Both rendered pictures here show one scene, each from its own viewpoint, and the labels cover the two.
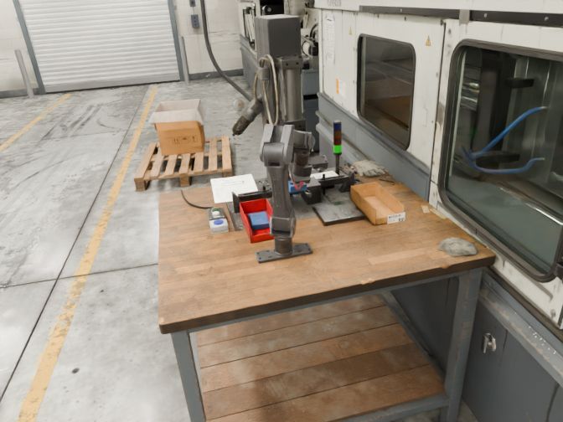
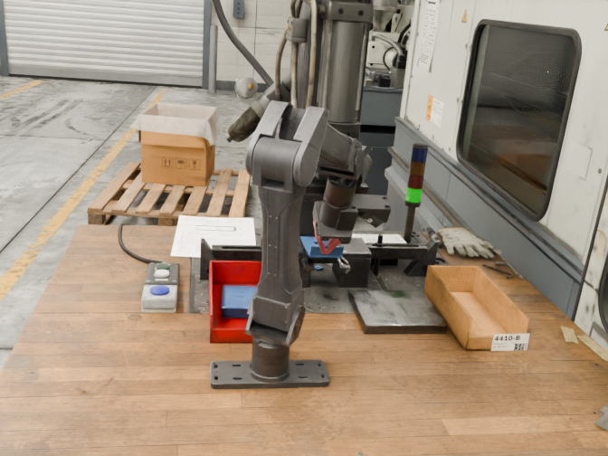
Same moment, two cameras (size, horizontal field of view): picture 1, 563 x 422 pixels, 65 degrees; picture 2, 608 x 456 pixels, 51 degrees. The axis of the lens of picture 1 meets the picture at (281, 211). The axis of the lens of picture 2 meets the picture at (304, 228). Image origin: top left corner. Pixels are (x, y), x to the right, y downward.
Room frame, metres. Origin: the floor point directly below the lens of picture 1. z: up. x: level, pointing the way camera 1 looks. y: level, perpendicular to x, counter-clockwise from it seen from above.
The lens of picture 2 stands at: (0.41, -0.07, 1.51)
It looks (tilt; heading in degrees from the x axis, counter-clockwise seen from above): 20 degrees down; 2
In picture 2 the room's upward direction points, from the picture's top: 5 degrees clockwise
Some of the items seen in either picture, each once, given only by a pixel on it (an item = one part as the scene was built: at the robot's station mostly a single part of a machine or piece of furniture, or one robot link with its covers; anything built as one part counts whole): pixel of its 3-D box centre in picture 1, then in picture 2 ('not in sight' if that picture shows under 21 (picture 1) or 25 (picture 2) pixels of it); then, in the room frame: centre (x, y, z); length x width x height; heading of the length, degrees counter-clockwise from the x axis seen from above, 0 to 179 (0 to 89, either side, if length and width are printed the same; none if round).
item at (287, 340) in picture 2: (281, 226); (273, 319); (1.34, 0.00, 1.00); 0.09 x 0.06 x 0.06; 69
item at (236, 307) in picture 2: (258, 218); (240, 297); (1.58, 0.09, 0.92); 0.15 x 0.07 x 0.03; 9
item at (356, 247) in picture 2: (295, 185); (324, 246); (1.76, -0.07, 0.98); 0.20 x 0.10 x 0.01; 102
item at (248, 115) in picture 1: (250, 113); (265, 107); (2.01, 0.11, 1.25); 0.19 x 0.07 x 0.19; 102
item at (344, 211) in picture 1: (338, 212); (395, 310); (1.61, -0.23, 0.91); 0.17 x 0.16 x 0.02; 102
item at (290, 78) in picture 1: (289, 95); (337, 74); (1.76, -0.06, 1.37); 0.11 x 0.09 x 0.30; 102
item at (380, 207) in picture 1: (376, 203); (473, 306); (1.63, -0.39, 0.93); 0.25 x 0.13 x 0.08; 12
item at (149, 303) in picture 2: (219, 229); (159, 304); (1.55, 0.25, 0.90); 0.07 x 0.07 x 0.06; 12
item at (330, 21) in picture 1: (329, 38); (428, 32); (3.40, -0.44, 1.41); 0.25 x 0.01 x 0.33; 9
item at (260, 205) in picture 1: (259, 219); (239, 298); (1.56, 0.09, 0.93); 0.25 x 0.12 x 0.06; 12
